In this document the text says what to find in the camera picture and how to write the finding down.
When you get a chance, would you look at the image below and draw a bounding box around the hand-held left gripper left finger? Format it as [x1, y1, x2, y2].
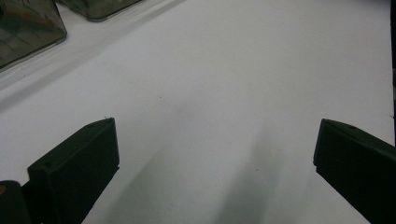
[27, 117, 120, 224]

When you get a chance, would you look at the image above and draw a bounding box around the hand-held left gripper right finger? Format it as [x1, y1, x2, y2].
[312, 118, 396, 224]

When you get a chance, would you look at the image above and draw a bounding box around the translucent grey plastic bin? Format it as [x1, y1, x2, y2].
[0, 0, 68, 71]
[55, 0, 145, 22]

